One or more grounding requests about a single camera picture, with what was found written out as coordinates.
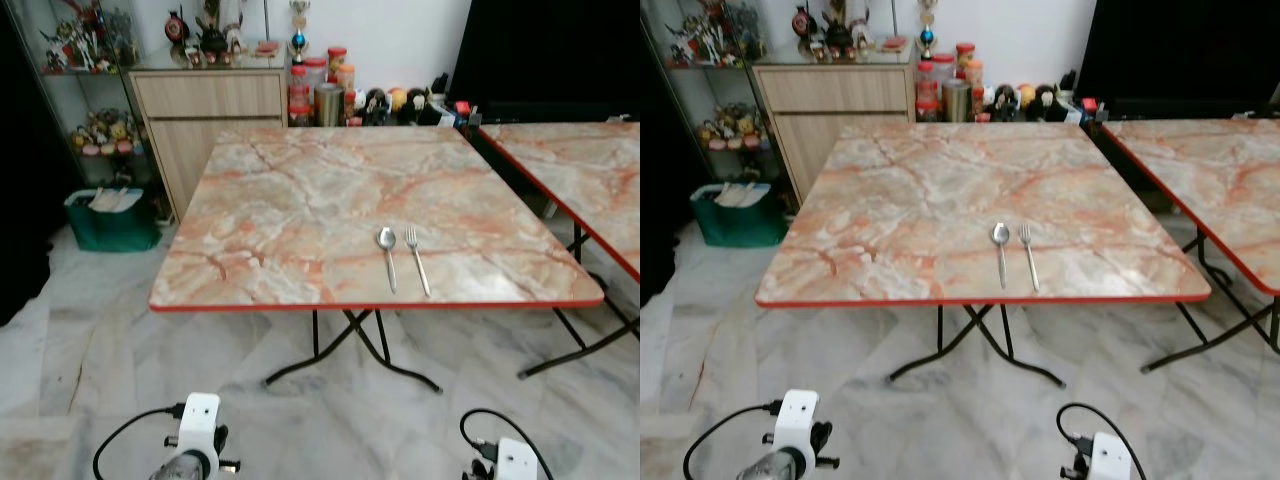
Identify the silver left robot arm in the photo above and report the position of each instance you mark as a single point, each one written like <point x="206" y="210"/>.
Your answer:
<point x="185" y="468"/>
<point x="775" y="468"/>

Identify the large black screen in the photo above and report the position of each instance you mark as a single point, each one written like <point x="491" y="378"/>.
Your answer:
<point x="1180" y="50"/>
<point x="550" y="50"/>

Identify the robot model figures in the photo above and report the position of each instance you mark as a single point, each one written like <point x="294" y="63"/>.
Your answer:
<point x="78" y="42"/>
<point x="705" y="38"/>

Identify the clear red lid jar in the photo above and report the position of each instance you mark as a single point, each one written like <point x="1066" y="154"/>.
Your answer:
<point x="316" y="72"/>
<point x="944" y="68"/>

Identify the red and black box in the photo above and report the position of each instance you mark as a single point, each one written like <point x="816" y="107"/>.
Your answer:
<point x="1090" y="107"/>
<point x="464" y="110"/>

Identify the yellow toy figurine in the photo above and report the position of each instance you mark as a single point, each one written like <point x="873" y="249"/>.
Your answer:
<point x="397" y="98"/>
<point x="1025" y="95"/>

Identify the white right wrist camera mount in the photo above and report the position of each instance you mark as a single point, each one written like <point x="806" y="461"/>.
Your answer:
<point x="1110" y="458"/>
<point x="517" y="460"/>

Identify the green storage bin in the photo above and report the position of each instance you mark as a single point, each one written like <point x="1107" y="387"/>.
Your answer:
<point x="110" y="232"/>
<point x="735" y="228"/>

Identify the red and black figurine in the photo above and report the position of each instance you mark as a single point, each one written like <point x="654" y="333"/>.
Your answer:
<point x="805" y="23"/>
<point x="178" y="26"/>

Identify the red dish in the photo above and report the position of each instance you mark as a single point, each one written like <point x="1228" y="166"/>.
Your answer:
<point x="266" y="47"/>
<point x="894" y="43"/>

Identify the short red jar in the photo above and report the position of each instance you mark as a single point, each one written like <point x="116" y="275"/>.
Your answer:
<point x="299" y="113"/>
<point x="927" y="110"/>

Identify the glass display cabinet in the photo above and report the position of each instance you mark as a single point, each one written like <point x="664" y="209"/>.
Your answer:
<point x="715" y="70"/>
<point x="95" y="75"/>

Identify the black toy figurine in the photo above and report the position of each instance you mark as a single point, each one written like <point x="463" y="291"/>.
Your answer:
<point x="375" y="106"/>
<point x="1045" y="102"/>
<point x="416" y="106"/>
<point x="1001" y="102"/>

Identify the silver metal fork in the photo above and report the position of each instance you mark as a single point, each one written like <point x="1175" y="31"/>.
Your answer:
<point x="420" y="268"/>
<point x="1030" y="262"/>

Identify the light wooden cabinet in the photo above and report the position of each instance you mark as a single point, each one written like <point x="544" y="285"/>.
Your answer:
<point x="835" y="90"/>
<point x="210" y="95"/>

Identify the small orange jar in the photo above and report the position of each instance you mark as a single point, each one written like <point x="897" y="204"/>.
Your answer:
<point x="348" y="78"/>
<point x="975" y="73"/>

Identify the red filled plastic jar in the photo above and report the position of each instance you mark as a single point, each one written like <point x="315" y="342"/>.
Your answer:
<point x="926" y="82"/>
<point x="298" y="85"/>

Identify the gold and blue trophy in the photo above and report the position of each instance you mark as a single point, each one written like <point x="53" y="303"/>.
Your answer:
<point x="927" y="40"/>
<point x="298" y="42"/>

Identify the tall orange snack jar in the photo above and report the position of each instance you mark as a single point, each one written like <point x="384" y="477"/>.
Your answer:
<point x="337" y="62"/>
<point x="965" y="57"/>

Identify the beige paper stack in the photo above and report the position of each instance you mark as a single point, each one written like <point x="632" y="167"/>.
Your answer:
<point x="742" y="195"/>
<point x="115" y="200"/>

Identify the silver metal spoon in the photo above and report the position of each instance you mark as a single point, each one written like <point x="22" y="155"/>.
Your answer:
<point x="386" y="238"/>
<point x="1000" y="234"/>

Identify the marble pattern folding table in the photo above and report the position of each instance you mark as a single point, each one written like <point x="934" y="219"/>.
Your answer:
<point x="300" y="200"/>
<point x="590" y="170"/>
<point x="1220" y="170"/>
<point x="920" y="200"/>

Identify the small plush doll row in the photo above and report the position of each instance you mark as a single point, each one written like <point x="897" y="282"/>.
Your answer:
<point x="105" y="132"/>
<point x="732" y="127"/>

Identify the steel canister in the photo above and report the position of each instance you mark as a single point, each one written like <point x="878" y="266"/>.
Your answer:
<point x="328" y="105"/>
<point x="956" y="100"/>

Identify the dark warrior statue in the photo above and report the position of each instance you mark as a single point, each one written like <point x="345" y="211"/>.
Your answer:
<point x="212" y="36"/>
<point x="840" y="33"/>

